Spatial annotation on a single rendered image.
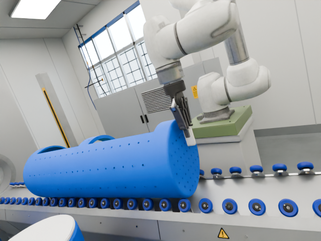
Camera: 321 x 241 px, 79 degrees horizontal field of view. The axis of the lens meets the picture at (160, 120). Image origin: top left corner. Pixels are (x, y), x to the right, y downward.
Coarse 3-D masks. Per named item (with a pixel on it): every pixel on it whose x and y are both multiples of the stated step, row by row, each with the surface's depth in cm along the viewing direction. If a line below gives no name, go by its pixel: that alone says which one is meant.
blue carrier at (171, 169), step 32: (160, 128) 67; (32, 160) 100; (64, 160) 85; (96, 160) 75; (128, 160) 67; (160, 160) 60; (192, 160) 75; (32, 192) 102; (64, 192) 89; (96, 192) 79; (128, 192) 71; (160, 192) 65; (192, 192) 70
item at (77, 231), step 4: (76, 224) 65; (76, 228) 62; (76, 232) 61; (80, 232) 64; (72, 236) 59; (76, 236) 60; (80, 236) 63; (72, 240) 58; (76, 240) 59; (80, 240) 62; (84, 240) 65
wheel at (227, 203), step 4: (224, 200) 59; (228, 200) 58; (232, 200) 58; (224, 204) 59; (228, 204) 58; (232, 204) 57; (236, 204) 57; (224, 208) 58; (228, 208) 58; (232, 208) 57; (236, 208) 57; (228, 212) 57; (232, 212) 57
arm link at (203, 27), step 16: (176, 0) 76; (192, 0) 67; (208, 0) 56; (224, 0) 51; (192, 16) 54; (208, 16) 51; (224, 16) 50; (192, 32) 54; (208, 32) 52; (224, 32) 52; (192, 48) 57
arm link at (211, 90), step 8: (200, 80) 113; (208, 80) 109; (216, 80) 109; (224, 80) 107; (200, 88) 113; (208, 88) 110; (216, 88) 108; (224, 88) 106; (200, 96) 115; (208, 96) 111; (216, 96) 109; (224, 96) 107; (200, 104) 119; (208, 104) 112; (216, 104) 111; (224, 104) 111; (208, 112) 114
